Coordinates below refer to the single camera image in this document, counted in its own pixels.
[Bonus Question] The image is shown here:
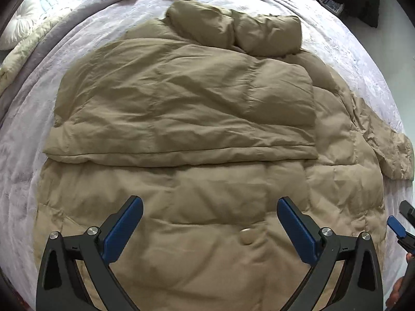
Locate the tan puffer jacket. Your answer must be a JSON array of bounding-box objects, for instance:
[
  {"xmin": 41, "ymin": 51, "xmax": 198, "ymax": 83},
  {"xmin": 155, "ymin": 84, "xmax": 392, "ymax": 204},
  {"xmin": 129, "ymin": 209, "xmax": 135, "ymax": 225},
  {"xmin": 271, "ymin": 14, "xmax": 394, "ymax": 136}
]
[{"xmin": 34, "ymin": 0, "xmax": 414, "ymax": 310}]

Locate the person right hand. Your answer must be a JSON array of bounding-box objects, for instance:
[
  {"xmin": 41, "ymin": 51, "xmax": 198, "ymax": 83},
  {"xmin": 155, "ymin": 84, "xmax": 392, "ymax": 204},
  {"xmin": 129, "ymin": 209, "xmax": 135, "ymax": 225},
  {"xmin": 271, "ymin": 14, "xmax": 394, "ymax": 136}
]
[{"xmin": 385, "ymin": 252, "xmax": 415, "ymax": 310}]

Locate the lavender plush bed blanket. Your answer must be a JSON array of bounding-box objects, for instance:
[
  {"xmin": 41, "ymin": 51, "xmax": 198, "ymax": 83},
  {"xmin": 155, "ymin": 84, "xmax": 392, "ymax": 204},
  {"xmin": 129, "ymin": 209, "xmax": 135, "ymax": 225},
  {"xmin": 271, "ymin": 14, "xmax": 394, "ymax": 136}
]
[{"xmin": 1, "ymin": 0, "xmax": 413, "ymax": 305}]

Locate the small printed box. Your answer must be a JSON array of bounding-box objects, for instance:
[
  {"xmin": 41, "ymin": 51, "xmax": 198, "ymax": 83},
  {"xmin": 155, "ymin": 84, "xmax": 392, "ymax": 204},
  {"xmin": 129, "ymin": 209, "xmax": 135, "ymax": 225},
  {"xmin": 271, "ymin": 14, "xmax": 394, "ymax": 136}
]
[{"xmin": 319, "ymin": 0, "xmax": 344, "ymax": 16}]

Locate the cream quilted comforter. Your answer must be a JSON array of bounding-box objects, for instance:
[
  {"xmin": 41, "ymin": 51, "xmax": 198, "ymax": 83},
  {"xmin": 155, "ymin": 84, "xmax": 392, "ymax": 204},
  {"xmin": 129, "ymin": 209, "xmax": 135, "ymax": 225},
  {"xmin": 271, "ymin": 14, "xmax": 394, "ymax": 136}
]
[{"xmin": 0, "ymin": 16, "xmax": 63, "ymax": 94}]

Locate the round white cushion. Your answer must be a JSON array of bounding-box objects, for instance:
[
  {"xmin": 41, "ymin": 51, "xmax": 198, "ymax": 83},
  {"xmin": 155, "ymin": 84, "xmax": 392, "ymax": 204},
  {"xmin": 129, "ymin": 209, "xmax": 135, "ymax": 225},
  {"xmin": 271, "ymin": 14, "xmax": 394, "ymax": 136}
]
[{"xmin": 1, "ymin": 0, "xmax": 44, "ymax": 51}]

